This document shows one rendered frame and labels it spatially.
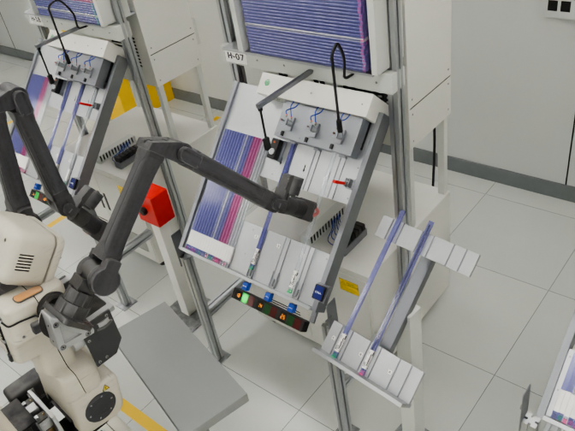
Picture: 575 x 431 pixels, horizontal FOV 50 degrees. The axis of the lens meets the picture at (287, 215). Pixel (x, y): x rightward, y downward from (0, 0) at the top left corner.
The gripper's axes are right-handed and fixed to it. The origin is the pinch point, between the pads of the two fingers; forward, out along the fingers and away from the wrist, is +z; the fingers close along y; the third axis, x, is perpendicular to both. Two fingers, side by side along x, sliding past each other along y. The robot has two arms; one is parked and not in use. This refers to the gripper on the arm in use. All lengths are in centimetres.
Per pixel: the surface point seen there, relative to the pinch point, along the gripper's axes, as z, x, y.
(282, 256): 4.8, 19.4, 10.9
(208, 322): 35, 66, 60
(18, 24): 169, -70, 542
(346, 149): 1.3, -23.3, -3.9
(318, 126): 0.8, -28.4, 9.8
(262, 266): 4.4, 25.8, 18.1
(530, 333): 120, 28, -52
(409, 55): 12, -60, -10
